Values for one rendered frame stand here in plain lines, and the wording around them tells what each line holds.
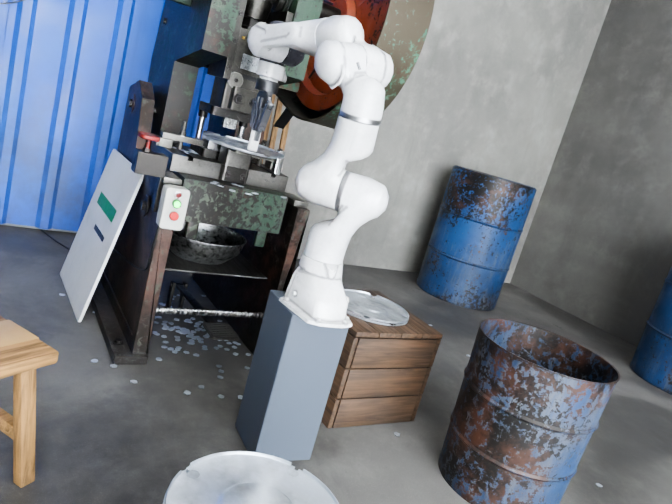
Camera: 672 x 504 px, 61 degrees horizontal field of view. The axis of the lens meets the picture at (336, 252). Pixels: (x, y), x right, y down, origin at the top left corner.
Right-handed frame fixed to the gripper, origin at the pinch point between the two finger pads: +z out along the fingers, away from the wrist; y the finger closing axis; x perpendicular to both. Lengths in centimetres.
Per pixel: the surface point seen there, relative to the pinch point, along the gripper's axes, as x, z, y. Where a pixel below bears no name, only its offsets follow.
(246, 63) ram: -1.4, -24.3, -18.5
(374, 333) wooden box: 34, 47, 49
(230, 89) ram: -4.9, -14.2, -18.7
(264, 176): 12.8, 12.8, -12.0
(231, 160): -2.5, 9.2, -9.2
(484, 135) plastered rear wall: 246, -34, -138
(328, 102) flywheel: 33.3, -19.6, -15.4
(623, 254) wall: 331, 22, -49
